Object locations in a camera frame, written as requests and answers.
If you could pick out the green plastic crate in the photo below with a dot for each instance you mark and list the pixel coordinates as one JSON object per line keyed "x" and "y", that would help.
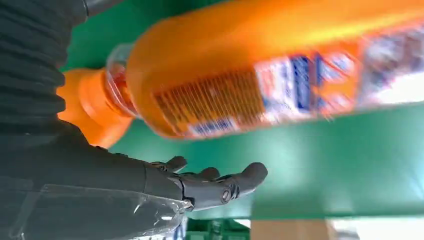
{"x": 215, "y": 230}

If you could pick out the green mat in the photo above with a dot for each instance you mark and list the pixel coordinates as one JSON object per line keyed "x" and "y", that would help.
{"x": 331, "y": 165}

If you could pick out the ribbed grey right arm sleeve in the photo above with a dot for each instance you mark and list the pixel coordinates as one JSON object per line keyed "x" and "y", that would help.
{"x": 30, "y": 66}

